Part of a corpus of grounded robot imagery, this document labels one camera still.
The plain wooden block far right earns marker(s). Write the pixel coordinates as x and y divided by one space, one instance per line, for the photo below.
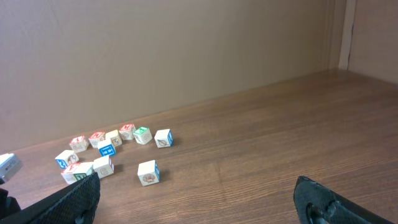
163 138

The plain block red side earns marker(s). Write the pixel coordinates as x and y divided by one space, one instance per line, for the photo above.
148 173

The blue side block centre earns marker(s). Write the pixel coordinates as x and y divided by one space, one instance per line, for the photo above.
106 148

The green top block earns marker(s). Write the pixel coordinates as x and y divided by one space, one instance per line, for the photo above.
142 135

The red M block left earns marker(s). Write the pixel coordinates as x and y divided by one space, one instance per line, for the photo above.
96 137

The red m block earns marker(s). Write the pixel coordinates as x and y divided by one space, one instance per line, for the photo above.
127 132
96 137

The red M block right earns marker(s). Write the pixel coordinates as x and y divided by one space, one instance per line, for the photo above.
127 132

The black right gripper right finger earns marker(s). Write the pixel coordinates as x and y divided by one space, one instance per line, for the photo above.
316 204

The red V block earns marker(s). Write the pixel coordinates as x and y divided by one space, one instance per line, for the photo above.
68 175

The blue side block left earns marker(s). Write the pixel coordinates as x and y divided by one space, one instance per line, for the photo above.
66 158

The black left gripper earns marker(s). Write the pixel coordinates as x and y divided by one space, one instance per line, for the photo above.
8 205

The green V block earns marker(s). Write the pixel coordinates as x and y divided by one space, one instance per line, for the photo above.
83 170

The red A letter block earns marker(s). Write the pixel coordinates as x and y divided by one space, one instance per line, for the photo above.
79 144

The yellow top block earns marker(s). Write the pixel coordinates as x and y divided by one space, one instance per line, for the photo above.
114 137

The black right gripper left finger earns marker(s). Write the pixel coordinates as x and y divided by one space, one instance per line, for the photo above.
76 203

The blue side block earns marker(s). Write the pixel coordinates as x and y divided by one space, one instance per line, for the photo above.
106 148
66 158

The plain block with drawing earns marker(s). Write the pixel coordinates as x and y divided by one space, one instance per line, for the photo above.
103 166

